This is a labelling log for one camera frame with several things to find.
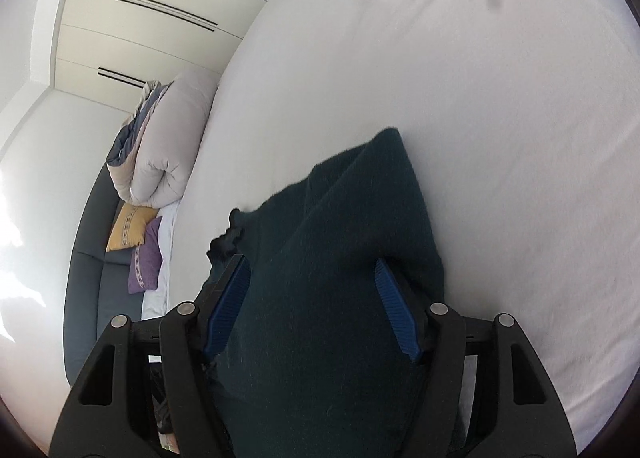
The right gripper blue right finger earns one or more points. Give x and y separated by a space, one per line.
441 345

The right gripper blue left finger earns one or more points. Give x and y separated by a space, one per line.
191 335

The dark green knit sweater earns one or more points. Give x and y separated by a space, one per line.
312 367

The white pillow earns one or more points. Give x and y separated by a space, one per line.
155 302

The purple patterned cushion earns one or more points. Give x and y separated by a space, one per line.
146 261

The dark grey headboard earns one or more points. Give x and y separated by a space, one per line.
97 283

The yellow patterned cushion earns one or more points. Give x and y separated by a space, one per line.
129 228

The folded beige duvet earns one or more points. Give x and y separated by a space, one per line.
153 154

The white bed mattress sheet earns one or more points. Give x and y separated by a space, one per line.
521 120

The cream wardrobe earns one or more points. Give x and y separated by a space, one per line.
108 49

